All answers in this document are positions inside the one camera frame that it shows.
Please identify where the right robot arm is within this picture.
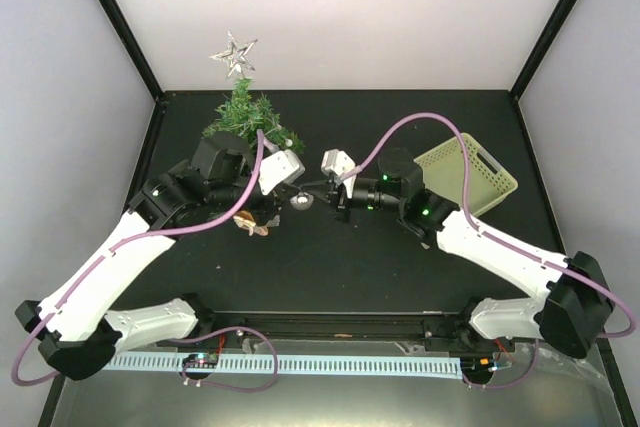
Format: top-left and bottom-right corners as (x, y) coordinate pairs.
(321, 148), (614, 359)

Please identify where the silver star tree topper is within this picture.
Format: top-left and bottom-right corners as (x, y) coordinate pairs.
(209, 31), (258, 79)

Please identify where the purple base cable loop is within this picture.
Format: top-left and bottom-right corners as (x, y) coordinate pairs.
(180, 327), (279, 391)

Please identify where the green plastic basket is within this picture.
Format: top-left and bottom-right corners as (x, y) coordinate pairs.
(415, 133), (518, 217)

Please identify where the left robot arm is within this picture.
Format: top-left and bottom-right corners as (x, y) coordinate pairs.
(15, 132), (304, 380)

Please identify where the light blue slotted cable duct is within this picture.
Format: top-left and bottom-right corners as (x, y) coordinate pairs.
(106, 351), (462, 380)

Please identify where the string of white lights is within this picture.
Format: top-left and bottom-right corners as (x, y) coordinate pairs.
(239, 114), (296, 148)

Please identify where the brown white plush ornament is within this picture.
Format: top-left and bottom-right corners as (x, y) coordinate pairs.
(232, 211), (269, 237)

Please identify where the small circuit board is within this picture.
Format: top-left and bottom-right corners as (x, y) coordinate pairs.
(182, 353), (219, 369)

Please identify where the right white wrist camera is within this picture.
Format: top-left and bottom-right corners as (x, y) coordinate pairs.
(320, 149), (356, 185)

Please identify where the small green christmas tree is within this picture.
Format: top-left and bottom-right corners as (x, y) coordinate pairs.
(202, 78), (305, 154)

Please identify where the black aluminium rail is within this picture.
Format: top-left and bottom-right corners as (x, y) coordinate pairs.
(149, 310), (606, 354)

